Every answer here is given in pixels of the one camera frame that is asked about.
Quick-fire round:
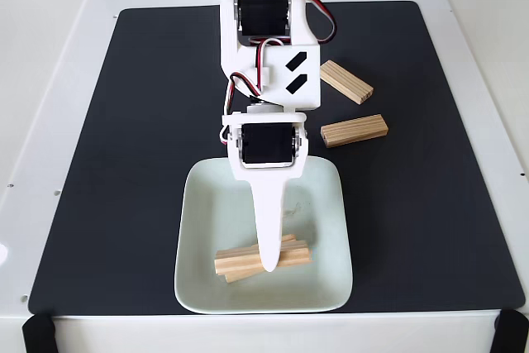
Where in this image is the grooved wooden block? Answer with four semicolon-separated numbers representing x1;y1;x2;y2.
222;233;309;284
214;240;312;276
320;113;389;149
320;60;374;106

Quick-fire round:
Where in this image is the pale green square plate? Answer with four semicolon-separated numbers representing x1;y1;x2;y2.
173;155;355;315

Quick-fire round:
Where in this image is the black table mat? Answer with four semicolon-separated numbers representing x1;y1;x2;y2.
27;0;526;316

